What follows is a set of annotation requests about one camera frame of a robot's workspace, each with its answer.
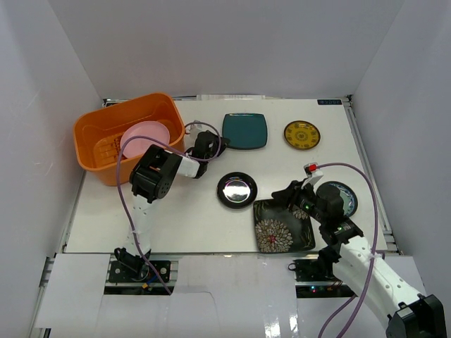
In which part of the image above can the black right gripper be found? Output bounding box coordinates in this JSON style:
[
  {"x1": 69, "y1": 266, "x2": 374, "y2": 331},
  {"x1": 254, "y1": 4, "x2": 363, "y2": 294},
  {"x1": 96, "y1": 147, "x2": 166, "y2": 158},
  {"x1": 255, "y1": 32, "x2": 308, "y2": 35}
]
[{"x1": 271, "y1": 178, "x2": 327, "y2": 225}]

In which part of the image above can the teal square plate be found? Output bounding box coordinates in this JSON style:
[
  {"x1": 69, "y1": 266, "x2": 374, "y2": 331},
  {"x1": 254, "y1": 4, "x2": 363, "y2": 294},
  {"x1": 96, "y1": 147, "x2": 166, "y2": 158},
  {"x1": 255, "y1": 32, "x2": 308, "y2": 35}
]
[{"x1": 222, "y1": 113, "x2": 268, "y2": 150}]

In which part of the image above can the black floral square plate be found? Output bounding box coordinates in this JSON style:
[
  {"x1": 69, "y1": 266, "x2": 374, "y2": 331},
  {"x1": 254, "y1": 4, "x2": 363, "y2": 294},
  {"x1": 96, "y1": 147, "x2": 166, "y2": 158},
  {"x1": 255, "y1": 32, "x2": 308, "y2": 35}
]
[{"x1": 253, "y1": 199, "x2": 316, "y2": 254}]

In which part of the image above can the blue green round plate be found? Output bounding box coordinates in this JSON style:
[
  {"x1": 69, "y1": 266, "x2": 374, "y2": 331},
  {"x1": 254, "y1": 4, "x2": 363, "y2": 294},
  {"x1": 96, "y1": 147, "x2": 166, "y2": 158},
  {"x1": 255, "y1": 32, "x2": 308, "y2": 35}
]
[{"x1": 327, "y1": 181, "x2": 358, "y2": 217}]

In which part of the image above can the pink round plate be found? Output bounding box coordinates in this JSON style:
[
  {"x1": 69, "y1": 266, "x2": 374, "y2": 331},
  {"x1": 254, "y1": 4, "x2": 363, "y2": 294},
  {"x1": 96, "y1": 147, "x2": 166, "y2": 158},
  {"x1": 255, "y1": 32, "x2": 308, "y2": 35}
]
[{"x1": 120, "y1": 121, "x2": 170, "y2": 158}]

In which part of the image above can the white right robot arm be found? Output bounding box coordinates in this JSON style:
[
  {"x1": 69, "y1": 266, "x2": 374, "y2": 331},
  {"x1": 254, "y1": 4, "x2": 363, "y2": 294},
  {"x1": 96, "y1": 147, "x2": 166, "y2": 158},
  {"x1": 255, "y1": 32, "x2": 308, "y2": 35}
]
[{"x1": 271, "y1": 181, "x2": 447, "y2": 337}]

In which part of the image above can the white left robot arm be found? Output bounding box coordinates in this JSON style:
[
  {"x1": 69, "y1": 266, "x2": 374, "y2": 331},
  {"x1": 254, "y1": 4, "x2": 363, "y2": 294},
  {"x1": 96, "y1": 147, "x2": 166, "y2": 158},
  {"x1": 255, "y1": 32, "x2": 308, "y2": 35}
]
[{"x1": 114, "y1": 131, "x2": 230, "y2": 281}]

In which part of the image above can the orange plastic bin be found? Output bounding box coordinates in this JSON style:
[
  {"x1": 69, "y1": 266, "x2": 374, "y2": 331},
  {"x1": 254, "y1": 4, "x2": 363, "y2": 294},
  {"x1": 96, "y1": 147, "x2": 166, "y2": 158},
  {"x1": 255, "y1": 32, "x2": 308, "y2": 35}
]
[{"x1": 73, "y1": 93, "x2": 185, "y2": 187}]

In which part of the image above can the black glossy round plate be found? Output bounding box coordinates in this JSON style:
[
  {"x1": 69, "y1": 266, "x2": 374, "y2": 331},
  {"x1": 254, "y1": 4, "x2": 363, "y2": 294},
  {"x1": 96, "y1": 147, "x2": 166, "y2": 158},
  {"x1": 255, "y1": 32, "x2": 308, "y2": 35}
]
[{"x1": 216, "y1": 172, "x2": 258, "y2": 210}]

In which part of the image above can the yellow patterned round plate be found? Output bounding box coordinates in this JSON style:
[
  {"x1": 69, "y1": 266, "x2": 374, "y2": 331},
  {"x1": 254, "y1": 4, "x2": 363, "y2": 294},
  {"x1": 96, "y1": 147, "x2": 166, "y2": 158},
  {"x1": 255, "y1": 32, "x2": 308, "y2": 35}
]
[{"x1": 283, "y1": 120, "x2": 321, "y2": 151}]

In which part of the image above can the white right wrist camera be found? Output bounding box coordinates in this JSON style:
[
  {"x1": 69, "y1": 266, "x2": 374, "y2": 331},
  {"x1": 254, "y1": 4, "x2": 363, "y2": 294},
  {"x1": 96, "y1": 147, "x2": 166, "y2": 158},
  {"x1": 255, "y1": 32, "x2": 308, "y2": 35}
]
[{"x1": 302, "y1": 163, "x2": 323, "y2": 189}]

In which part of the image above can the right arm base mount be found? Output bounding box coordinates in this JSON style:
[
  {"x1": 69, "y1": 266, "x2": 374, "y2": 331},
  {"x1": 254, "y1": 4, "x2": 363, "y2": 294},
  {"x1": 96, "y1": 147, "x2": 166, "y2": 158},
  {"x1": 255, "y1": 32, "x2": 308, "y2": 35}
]
[{"x1": 288, "y1": 259, "x2": 353, "y2": 299}]

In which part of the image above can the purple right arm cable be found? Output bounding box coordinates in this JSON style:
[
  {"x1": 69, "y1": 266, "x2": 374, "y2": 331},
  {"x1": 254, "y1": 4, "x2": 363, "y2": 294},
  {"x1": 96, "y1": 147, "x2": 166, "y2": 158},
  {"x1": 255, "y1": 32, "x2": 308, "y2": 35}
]
[{"x1": 315, "y1": 161, "x2": 387, "y2": 338}]

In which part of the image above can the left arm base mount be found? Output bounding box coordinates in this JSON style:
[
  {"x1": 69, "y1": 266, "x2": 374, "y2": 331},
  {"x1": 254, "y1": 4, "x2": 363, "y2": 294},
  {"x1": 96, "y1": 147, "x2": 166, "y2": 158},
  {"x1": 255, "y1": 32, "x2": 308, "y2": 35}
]
[{"x1": 105, "y1": 248, "x2": 173, "y2": 295}]

